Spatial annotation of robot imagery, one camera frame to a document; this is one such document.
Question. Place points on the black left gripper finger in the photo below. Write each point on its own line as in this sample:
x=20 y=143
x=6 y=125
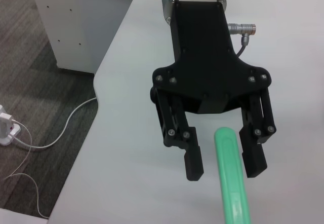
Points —
x=193 y=160
x=254 y=155

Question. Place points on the white power adapter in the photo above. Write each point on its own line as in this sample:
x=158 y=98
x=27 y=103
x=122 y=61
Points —
x=6 y=130

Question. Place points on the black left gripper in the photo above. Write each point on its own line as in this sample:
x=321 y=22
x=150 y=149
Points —
x=202 y=56

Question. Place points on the green pen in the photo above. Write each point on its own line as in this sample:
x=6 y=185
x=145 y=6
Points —
x=230 y=183

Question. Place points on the white cabinet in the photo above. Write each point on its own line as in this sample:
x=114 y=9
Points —
x=76 y=18

